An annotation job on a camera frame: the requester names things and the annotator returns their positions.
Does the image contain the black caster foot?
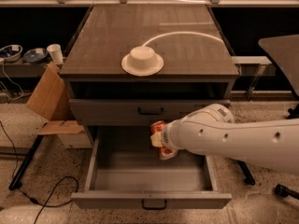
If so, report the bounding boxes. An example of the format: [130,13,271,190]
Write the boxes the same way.
[275,184,299,200]

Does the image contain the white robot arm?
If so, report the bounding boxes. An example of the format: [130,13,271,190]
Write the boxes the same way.
[150,104,299,175]

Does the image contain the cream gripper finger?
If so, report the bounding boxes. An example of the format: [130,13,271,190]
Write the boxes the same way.
[150,132,163,147]

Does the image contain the blue bowl right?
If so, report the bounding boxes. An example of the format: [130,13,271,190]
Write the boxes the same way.
[23,48,48,64]

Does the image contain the brown cardboard box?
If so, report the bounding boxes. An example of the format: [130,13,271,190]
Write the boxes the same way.
[26,63,92,148]

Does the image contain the black floor cable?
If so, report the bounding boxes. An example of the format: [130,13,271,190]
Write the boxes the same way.
[0,120,80,224]

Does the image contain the red coke can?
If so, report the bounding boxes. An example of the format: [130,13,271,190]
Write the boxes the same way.
[150,120,178,161]

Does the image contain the white upturned bowl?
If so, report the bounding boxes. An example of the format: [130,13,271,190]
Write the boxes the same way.
[121,46,164,77]

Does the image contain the closed grey top drawer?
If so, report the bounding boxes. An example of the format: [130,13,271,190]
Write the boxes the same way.
[69,99,230,126]

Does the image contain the blue bowl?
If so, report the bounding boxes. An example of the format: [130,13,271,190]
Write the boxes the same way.
[23,48,48,64]
[0,45,22,63]

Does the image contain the blue bowl left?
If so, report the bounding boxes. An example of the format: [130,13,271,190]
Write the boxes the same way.
[0,45,22,63]

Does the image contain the black right frame leg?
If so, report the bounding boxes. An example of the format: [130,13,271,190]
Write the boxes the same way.
[237,161,255,186]

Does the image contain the white paper cup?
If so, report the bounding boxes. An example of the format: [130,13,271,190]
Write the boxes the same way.
[47,44,64,64]

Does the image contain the black left frame leg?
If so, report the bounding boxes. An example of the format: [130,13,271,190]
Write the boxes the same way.
[8,134,44,191]

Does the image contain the open grey middle drawer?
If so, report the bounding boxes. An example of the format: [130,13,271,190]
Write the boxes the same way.
[72,126,232,210]

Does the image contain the black frame leg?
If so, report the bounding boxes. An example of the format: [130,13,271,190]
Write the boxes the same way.
[237,161,255,186]
[8,134,44,191]

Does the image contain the grey drawer cabinet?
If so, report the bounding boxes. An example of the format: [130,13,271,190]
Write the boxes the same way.
[60,4,239,140]

